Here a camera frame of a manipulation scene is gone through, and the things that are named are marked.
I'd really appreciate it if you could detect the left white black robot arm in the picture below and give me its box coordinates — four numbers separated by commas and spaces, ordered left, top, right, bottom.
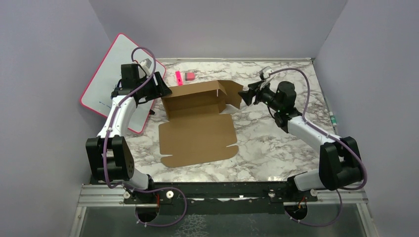
85, 72, 171, 203

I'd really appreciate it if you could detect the pink eraser block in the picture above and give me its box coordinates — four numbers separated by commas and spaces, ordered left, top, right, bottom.
185, 72, 196, 81

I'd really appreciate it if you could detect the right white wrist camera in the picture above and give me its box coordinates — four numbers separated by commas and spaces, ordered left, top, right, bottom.
258, 66, 274, 89

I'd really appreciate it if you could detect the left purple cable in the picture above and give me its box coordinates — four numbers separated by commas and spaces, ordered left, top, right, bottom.
102, 46, 188, 229

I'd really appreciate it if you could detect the green capped marker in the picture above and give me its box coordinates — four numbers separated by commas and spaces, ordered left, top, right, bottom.
329, 112, 337, 126

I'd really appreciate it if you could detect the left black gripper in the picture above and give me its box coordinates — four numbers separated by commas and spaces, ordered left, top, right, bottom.
136, 71, 171, 101

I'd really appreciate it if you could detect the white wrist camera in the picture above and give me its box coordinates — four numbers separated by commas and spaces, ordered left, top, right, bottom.
258, 66, 274, 89
119, 59, 152, 89

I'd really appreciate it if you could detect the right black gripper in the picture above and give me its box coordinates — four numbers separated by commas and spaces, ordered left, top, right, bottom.
238, 80, 282, 112

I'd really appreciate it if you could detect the pink marker pen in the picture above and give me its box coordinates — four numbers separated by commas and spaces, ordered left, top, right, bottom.
175, 71, 183, 86

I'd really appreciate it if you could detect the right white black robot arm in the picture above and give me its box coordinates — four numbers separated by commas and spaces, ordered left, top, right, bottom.
238, 81, 365, 201

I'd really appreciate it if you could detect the brown cardboard box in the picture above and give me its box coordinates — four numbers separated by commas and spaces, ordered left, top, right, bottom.
159, 80, 244, 167

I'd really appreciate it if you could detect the pink framed whiteboard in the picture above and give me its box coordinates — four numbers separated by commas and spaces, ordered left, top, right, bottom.
80, 33, 166, 134

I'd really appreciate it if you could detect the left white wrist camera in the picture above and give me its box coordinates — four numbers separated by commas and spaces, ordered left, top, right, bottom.
119, 59, 152, 89

